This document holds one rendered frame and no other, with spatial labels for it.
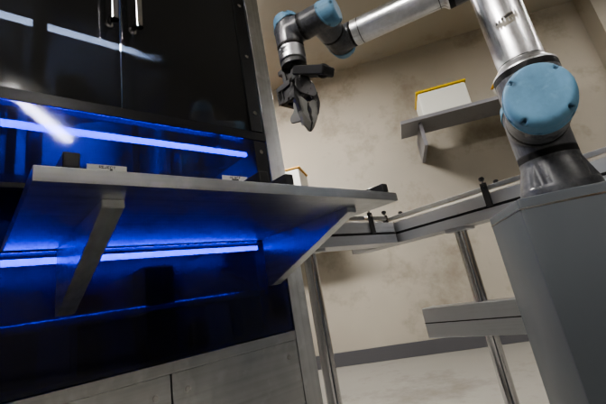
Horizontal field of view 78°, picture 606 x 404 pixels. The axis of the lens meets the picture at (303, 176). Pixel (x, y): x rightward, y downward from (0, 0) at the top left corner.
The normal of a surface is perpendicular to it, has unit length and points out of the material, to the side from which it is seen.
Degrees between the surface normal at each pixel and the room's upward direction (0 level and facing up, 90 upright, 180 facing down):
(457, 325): 90
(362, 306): 90
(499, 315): 90
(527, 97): 97
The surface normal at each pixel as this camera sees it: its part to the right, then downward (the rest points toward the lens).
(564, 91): -0.47, -0.06
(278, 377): 0.64, -0.33
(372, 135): -0.26, -0.25
